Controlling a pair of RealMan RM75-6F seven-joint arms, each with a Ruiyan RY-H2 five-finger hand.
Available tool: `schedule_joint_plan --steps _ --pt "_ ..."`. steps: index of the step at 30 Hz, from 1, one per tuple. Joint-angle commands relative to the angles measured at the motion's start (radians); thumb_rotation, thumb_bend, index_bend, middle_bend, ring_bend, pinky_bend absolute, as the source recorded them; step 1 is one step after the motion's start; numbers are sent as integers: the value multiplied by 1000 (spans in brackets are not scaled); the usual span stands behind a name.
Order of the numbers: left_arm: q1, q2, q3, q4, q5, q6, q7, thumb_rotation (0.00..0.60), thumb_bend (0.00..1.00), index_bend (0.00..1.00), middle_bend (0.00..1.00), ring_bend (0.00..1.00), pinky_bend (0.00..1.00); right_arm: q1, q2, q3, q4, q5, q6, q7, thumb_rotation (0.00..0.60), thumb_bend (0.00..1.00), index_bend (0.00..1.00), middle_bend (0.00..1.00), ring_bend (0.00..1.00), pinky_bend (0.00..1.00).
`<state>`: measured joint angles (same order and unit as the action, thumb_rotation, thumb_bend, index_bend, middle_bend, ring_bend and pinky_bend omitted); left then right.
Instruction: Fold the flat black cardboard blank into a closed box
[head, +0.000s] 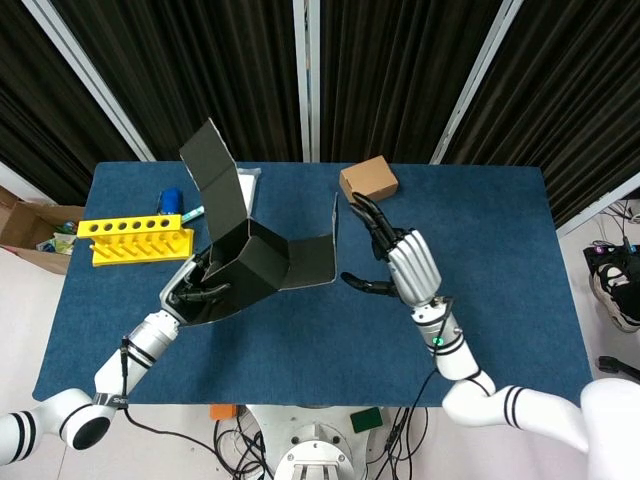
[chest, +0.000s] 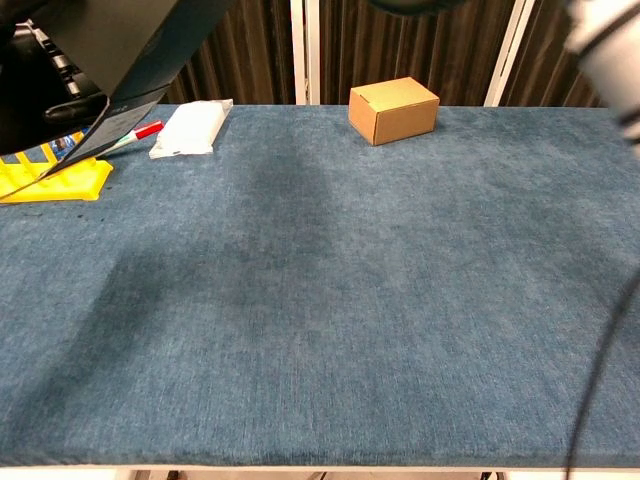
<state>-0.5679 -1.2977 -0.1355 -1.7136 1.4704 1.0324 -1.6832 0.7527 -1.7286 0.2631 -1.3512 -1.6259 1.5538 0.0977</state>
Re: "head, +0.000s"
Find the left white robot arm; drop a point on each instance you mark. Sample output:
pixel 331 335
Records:
pixel 150 340

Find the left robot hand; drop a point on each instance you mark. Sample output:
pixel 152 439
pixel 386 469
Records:
pixel 182 287

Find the dark green rectangular block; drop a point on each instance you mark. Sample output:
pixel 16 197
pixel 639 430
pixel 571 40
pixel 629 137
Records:
pixel 366 420

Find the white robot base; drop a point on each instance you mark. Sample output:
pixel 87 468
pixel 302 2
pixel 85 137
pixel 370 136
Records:
pixel 315 440

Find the small brown cardboard box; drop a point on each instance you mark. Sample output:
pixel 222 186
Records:
pixel 370 175

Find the yellow test tube rack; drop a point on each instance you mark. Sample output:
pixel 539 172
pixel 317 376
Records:
pixel 140 250

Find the red and teal marker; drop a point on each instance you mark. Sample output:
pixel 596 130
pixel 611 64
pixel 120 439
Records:
pixel 192 214

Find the black pleated curtain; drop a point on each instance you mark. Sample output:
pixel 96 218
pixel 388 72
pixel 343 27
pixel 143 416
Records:
pixel 575 90
pixel 40 110
pixel 200 75
pixel 400 75

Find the open brown floor carton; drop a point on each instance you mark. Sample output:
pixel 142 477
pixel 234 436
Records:
pixel 22 222

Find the blue bottle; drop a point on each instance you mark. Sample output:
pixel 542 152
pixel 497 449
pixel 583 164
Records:
pixel 171 200

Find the white packet in clear bag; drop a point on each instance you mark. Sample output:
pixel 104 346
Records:
pixel 250 187

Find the blue table mat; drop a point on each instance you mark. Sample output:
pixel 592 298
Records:
pixel 300 360

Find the black and white sneaker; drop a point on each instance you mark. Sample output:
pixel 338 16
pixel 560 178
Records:
pixel 612 295

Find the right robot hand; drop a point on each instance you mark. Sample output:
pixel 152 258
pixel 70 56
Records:
pixel 412 265

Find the white frame post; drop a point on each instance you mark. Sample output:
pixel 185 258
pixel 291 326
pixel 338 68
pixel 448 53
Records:
pixel 600 205
pixel 306 80
pixel 475 82
pixel 95 82
pixel 15 180

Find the orange rectangular block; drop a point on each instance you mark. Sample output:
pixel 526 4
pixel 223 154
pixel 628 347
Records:
pixel 223 411

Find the black foldable cardboard box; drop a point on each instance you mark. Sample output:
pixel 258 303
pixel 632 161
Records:
pixel 255 262

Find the black floor foot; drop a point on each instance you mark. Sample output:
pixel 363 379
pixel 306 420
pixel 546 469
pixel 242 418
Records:
pixel 612 365

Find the black device with coloured buttons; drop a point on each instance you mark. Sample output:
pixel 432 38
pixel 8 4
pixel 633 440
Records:
pixel 605 252

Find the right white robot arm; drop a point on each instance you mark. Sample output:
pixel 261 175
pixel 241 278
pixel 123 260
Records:
pixel 455 360

